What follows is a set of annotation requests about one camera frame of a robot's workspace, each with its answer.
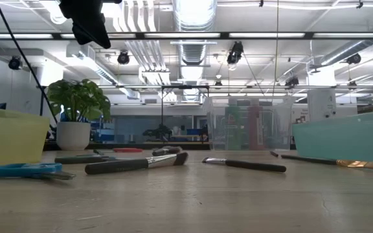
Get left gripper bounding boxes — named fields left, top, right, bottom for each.
left=58, top=0, right=113, bottom=50

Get grey scissors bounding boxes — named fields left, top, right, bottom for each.
left=54, top=154, right=118, bottom=165

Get black handled fan brush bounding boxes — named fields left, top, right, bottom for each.
left=152, top=146, right=183, bottom=157

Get thick black silver ferrule brush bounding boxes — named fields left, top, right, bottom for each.
left=84, top=151, right=189, bottom=176

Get blue scissors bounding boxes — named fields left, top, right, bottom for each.
left=0, top=162, right=76, bottom=181

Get green paint bottle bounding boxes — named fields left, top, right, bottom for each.
left=224, top=105, right=242, bottom=151

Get slim black silver ferrule brush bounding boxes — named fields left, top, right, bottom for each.
left=201, top=157, right=288, bottom=173

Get gold ferrule paintbrush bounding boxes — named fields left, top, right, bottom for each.
left=280, top=153, right=373, bottom=170

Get green plant in white pot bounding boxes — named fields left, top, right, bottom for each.
left=45, top=78, right=112, bottom=151

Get distant robot station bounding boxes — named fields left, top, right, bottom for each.
left=142, top=84, right=210, bottom=145

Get yellow plastic bin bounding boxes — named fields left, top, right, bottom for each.
left=0, top=105, right=51, bottom=172

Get clear plastic bin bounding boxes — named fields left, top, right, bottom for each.
left=204, top=95, right=295, bottom=152

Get white cabinet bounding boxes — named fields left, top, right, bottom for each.
left=306, top=87, right=337, bottom=123

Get teal plastic bin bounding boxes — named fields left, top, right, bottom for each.
left=291, top=110, right=373, bottom=169

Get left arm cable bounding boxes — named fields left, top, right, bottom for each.
left=0, top=0, right=60, bottom=126

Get large silver ceiling duct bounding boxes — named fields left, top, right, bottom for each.
left=172, top=0, right=219, bottom=102

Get black overhead frame beam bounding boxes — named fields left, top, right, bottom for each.
left=0, top=31, right=373, bottom=41

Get slim silver ceiling duct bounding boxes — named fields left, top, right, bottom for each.
left=317, top=16, right=373, bottom=67

